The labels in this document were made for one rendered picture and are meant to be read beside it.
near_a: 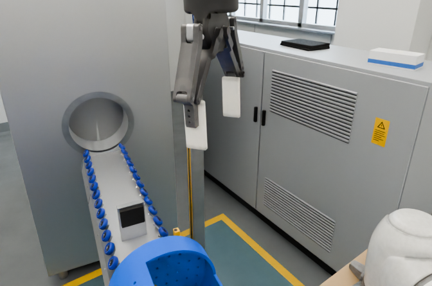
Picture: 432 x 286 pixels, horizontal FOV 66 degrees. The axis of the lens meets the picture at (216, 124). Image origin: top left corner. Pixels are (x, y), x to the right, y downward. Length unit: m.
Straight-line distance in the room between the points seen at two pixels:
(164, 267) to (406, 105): 1.33
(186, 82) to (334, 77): 1.64
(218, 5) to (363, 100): 1.55
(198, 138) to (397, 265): 0.55
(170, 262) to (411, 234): 0.59
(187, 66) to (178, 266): 0.70
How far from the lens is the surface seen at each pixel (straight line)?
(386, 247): 0.86
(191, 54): 0.41
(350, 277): 1.08
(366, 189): 2.08
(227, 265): 2.57
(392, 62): 2.00
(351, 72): 1.94
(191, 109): 0.43
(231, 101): 0.56
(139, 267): 0.89
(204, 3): 0.44
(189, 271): 1.04
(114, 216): 1.55
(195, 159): 1.48
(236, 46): 0.55
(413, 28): 2.85
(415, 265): 0.84
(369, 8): 3.01
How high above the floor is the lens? 1.85
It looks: 23 degrees down
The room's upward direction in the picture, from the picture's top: straight up
